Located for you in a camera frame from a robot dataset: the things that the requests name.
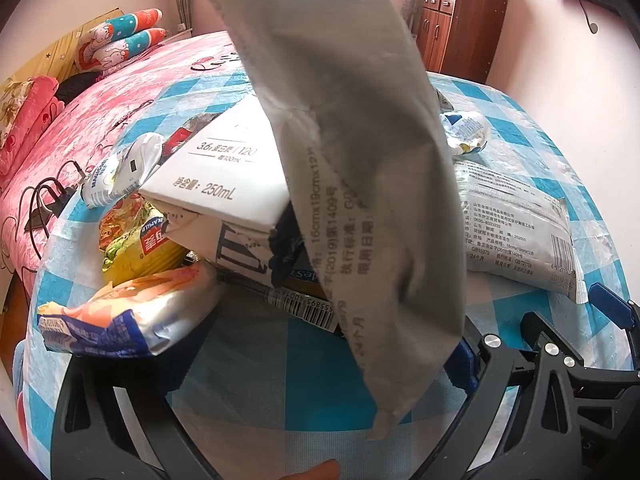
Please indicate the blue checked plastic tablecloth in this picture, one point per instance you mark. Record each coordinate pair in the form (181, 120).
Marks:
(280, 360)

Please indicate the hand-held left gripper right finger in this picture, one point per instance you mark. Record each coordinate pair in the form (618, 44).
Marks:
(465, 365)

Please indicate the bed with pink bedspread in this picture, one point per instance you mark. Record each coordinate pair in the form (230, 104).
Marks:
(100, 110)

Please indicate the white blue pack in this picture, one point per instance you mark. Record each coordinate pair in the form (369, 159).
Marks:
(465, 130)

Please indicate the grey wet wipe wrapper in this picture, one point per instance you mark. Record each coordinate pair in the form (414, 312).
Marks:
(350, 110)

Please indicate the yellow headboard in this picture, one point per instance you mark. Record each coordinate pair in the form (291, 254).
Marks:
(65, 45)

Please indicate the orange blue tissue packet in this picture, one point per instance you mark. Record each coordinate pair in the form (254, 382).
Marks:
(150, 305)

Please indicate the black cloth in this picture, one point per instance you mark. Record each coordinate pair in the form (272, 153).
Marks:
(75, 87)

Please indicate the white wet wipe packet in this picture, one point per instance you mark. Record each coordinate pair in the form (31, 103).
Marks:
(510, 220)

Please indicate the floral pillow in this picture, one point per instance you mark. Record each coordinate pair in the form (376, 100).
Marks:
(12, 105)

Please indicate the yellow orange snack wrapper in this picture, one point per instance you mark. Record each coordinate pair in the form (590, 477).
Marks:
(135, 260)

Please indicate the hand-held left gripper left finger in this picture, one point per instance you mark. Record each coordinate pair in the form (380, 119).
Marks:
(90, 410)

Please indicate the brown wooden cabinet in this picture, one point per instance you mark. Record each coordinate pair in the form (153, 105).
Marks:
(465, 35)

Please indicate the white milk carton box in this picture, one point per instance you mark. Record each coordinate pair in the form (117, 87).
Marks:
(225, 160)

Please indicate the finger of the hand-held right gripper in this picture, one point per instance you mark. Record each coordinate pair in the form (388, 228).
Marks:
(532, 325)
(612, 307)

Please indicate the folded pink blanket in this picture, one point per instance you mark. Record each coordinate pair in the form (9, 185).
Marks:
(42, 105)

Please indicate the dark barcoded box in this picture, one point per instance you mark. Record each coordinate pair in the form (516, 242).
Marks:
(300, 310)

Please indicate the crushed white drink pack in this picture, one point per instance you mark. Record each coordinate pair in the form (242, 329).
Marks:
(125, 165)

